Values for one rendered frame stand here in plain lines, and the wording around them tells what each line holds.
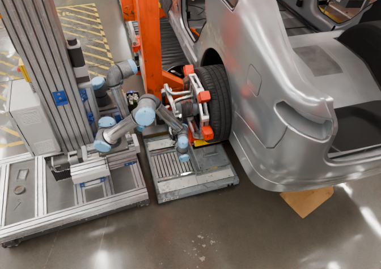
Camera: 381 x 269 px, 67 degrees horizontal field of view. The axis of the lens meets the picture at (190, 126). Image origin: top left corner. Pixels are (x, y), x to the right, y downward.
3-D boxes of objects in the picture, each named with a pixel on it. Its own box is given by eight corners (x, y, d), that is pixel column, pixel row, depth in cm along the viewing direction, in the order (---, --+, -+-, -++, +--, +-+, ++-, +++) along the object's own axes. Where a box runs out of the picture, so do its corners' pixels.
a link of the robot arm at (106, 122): (118, 127, 217) (115, 114, 207) (115, 140, 208) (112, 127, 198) (102, 126, 217) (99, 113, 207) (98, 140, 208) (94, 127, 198)
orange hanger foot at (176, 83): (211, 95, 308) (214, 68, 284) (163, 103, 297) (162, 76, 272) (206, 86, 319) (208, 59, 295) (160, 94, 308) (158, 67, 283)
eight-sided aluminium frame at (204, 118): (206, 150, 248) (211, 102, 209) (199, 151, 246) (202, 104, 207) (188, 109, 284) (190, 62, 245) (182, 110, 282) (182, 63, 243)
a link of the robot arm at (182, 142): (177, 131, 203) (177, 141, 211) (177, 143, 195) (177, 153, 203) (188, 132, 203) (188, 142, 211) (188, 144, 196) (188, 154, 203)
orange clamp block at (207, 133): (209, 131, 231) (213, 139, 225) (200, 132, 229) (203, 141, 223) (210, 124, 226) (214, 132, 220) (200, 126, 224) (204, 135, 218)
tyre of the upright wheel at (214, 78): (230, 52, 222) (208, 75, 286) (201, 56, 216) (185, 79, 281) (248, 135, 218) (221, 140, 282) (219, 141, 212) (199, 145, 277)
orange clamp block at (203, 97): (208, 102, 220) (211, 98, 211) (198, 103, 218) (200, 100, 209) (206, 93, 221) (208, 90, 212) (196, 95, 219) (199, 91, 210)
